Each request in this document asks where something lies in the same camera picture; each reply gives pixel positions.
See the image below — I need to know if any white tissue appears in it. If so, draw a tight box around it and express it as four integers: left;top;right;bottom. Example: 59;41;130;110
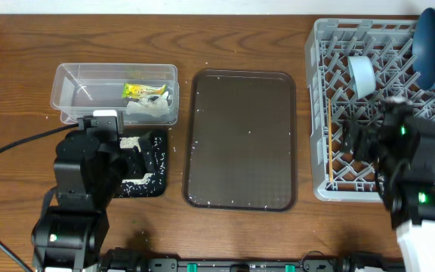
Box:
125;91;170;117

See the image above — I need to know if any green yellow snack wrapper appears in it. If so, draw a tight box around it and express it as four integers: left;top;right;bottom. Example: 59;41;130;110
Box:
122;83;166;99

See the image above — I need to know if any wooden chopstick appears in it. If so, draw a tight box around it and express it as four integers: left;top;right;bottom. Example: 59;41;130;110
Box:
327;99;334;186

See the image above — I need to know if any small bowl of rice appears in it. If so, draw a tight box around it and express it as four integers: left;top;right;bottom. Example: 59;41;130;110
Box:
347;56;376;99

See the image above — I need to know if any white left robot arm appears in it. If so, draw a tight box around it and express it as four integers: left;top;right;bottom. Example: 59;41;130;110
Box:
32;129;164;271

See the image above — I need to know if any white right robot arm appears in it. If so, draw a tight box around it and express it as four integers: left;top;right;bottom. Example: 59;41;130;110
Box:
341;98;435;271

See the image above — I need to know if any grey dishwasher rack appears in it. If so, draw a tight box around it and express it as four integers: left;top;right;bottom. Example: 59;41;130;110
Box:
305;18;435;202

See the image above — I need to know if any black plastic bin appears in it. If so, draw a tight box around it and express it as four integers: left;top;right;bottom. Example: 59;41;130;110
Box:
54;128;167;205

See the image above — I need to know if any pile of white rice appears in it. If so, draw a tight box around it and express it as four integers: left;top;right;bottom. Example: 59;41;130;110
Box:
119;131;168;198

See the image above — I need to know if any clear plastic bin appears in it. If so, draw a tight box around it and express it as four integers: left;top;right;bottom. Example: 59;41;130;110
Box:
51;63;179;125

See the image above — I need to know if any dark brown serving tray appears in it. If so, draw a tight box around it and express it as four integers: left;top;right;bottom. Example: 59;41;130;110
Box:
183;69;298;212

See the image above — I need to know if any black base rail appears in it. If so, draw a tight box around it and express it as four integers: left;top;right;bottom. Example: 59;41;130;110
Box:
95;248;406;272

